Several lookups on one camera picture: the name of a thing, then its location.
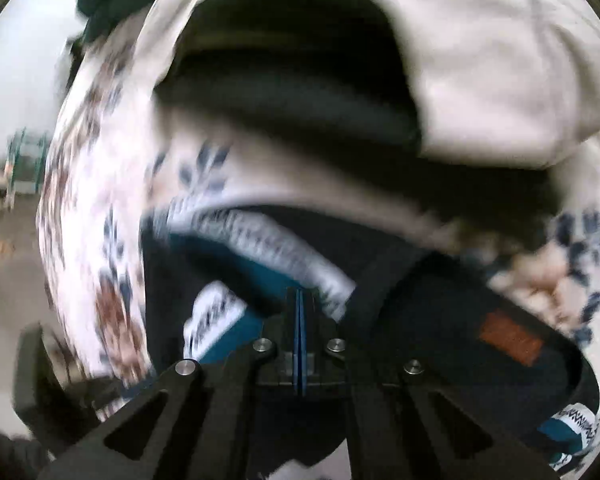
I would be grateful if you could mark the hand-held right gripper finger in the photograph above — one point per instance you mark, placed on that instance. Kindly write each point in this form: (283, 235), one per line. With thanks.
(293, 345)
(305, 345)

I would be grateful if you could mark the black teal patterned shorts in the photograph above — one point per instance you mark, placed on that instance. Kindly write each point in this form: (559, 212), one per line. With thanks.
(430, 310)

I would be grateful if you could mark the green metal rack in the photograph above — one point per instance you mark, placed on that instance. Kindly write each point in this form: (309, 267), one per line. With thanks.
(27, 165)

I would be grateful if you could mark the floral fleece blanket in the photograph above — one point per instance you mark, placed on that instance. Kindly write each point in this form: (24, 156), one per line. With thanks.
(80, 160)

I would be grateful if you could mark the cream and black garment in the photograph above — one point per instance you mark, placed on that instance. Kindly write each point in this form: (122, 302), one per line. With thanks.
(480, 85)

